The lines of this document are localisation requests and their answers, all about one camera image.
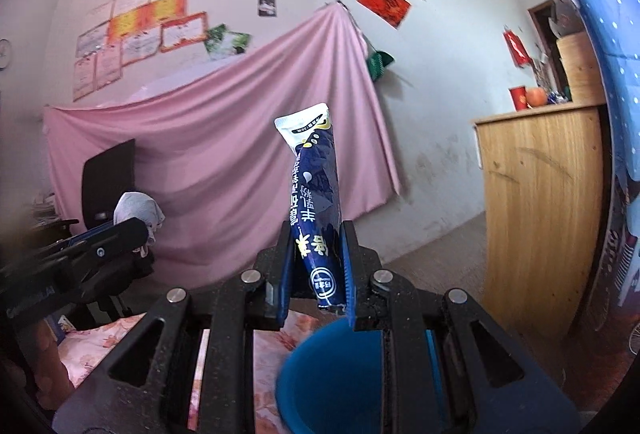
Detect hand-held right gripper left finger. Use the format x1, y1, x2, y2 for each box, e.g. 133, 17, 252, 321
52, 221, 301, 434

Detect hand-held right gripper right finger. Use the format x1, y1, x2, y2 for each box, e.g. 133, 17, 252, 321
339, 220, 583, 434

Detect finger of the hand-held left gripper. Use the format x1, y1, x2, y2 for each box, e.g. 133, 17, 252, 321
50, 217, 150, 265

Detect dark blue sachet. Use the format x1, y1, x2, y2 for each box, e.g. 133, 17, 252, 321
274, 102, 347, 315

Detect blue plastic bucket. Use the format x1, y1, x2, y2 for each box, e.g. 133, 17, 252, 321
276, 316, 446, 434

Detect white crumpled cloth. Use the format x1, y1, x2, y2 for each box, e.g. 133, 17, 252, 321
114, 192, 166, 257

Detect black office chair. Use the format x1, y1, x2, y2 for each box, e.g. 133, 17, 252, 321
30, 139, 157, 330

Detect pink floral bed sheet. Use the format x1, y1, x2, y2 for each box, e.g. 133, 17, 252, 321
57, 309, 321, 434

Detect pink hanging cloth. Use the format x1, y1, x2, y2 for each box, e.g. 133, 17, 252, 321
42, 6, 401, 287

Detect wooden cabinet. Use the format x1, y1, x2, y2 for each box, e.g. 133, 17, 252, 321
472, 104, 608, 340

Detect green hanging bag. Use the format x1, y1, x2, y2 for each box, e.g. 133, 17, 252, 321
366, 50, 395, 82

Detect green photo poster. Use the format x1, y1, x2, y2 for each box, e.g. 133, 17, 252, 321
204, 24, 251, 59

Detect red hanging decoration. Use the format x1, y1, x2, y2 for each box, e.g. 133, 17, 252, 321
502, 28, 533, 67

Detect bamboo board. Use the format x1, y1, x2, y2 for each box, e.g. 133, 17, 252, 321
556, 34, 606, 104

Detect group of wall certificates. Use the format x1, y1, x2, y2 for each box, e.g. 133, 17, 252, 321
72, 0, 238, 102

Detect red wall poster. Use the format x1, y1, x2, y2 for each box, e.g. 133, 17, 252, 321
356, 0, 412, 30

